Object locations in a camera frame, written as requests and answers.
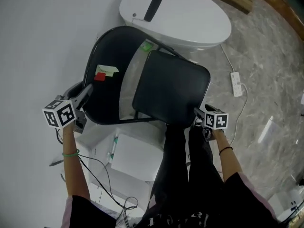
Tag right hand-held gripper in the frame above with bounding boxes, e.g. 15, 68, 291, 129
193, 104, 229, 142

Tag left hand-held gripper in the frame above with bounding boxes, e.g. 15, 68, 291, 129
42, 83, 94, 134

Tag black folding chair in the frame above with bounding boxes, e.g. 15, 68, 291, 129
82, 25, 211, 129

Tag person's left forearm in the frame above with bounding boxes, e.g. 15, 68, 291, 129
62, 122, 92, 198

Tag person's right forearm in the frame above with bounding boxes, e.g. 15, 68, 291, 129
211, 129, 243, 182

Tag red and white sticker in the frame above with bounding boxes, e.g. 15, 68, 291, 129
94, 65, 120, 82

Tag white power strip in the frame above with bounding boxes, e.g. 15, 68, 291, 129
229, 71, 243, 97

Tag black wrist band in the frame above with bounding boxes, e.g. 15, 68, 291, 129
218, 146, 234, 156

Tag person's black trousers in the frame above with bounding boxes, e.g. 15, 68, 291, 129
151, 123, 225, 209

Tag green bottle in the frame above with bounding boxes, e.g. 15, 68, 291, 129
139, 41, 152, 52

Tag white toilet with square tank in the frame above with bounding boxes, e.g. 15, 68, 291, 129
77, 117, 168, 182

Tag white oval toilet black strip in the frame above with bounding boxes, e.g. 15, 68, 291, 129
119, 0, 232, 64

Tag person's black printed shirt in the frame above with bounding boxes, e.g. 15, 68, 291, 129
60, 172, 278, 228

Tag white box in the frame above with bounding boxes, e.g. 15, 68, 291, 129
268, 189, 304, 223

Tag wooden platform edge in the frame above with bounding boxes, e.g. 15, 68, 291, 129
253, 0, 304, 41

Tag white plugged cable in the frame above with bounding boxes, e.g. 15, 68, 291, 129
229, 82, 249, 148

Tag white power strip cord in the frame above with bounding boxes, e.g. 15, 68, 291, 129
219, 43, 236, 74

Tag green bracelet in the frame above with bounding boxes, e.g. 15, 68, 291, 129
61, 148, 80, 158

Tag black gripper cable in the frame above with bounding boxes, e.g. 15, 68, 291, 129
56, 128, 139, 228

